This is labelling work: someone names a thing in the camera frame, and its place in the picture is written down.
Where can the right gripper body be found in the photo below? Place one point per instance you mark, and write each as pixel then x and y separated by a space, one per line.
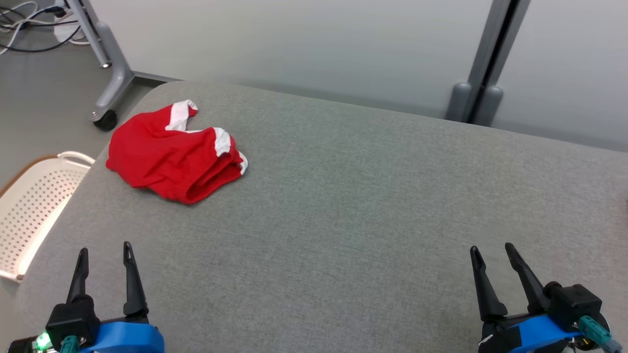
pixel 510 321

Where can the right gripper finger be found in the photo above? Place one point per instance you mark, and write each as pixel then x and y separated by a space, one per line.
pixel 527 279
pixel 485 289

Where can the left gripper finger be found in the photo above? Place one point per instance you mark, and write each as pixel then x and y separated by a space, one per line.
pixel 133 284
pixel 80 279

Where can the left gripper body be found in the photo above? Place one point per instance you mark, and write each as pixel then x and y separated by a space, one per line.
pixel 29 345

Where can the red basketball jersey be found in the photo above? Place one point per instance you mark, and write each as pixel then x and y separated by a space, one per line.
pixel 157 157

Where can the white perforated laundry basket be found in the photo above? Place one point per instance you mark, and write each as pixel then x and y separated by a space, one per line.
pixel 39 206

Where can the black caster wheel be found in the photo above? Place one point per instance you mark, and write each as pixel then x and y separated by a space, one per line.
pixel 105 121

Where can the grey rolling stand leg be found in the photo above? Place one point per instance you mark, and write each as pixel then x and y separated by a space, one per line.
pixel 115 68

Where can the white power strip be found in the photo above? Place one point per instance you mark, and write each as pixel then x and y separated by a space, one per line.
pixel 68 33

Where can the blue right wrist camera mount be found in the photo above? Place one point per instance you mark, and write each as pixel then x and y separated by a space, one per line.
pixel 544 333

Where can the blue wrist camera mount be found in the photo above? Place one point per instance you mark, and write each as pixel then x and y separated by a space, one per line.
pixel 544 333
pixel 127 338

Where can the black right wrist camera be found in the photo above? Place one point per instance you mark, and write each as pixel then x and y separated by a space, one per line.
pixel 574 304

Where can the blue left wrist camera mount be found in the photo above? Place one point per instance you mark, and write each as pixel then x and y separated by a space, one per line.
pixel 127 338

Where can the grey partition post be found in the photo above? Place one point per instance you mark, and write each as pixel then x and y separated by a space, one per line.
pixel 483 54

